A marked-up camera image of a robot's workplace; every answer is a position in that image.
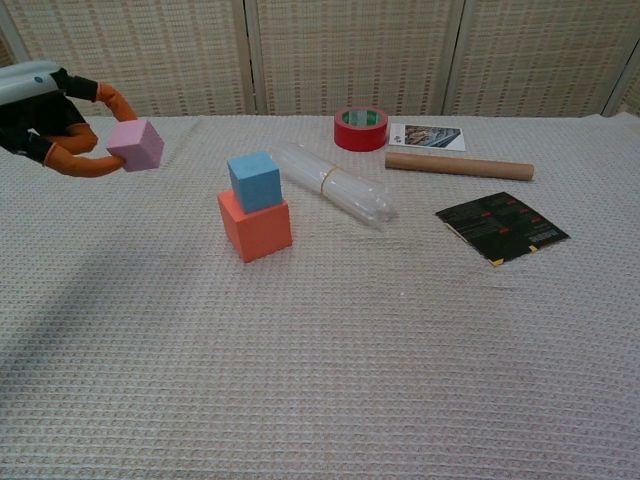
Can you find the white card with photo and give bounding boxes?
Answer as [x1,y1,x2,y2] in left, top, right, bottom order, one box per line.
[388,123,467,152]

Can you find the small pink foam cube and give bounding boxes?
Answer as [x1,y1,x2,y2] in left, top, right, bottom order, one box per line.
[105,118,166,174]

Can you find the red tape roll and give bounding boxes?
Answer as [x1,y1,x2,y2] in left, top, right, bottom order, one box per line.
[333,105,390,152]

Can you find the clear plastic tube bundle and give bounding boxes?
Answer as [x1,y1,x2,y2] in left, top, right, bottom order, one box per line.
[272,142,399,232]

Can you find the left robot hand orange fingers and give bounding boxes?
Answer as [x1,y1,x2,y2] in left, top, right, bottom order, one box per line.
[0,60,139,180]

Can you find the large orange foam cube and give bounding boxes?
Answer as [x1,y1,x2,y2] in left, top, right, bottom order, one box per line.
[216,189,293,264]

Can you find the cream woven tablecloth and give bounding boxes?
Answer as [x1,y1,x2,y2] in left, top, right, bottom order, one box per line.
[0,113,640,480]

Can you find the woven rattan screen panel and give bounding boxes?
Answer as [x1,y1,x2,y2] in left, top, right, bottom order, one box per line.
[442,0,640,119]
[244,0,466,117]
[0,0,256,117]
[0,29,21,69]
[602,49,640,117]

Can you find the black printed leaflet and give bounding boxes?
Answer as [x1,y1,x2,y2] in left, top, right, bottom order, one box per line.
[434,191,571,269]

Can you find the blue foam cube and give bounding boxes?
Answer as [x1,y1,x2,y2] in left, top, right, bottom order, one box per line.
[227,151,284,215]

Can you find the brown cardboard tube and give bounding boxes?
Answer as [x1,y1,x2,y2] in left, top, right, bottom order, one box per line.
[384,151,536,182]

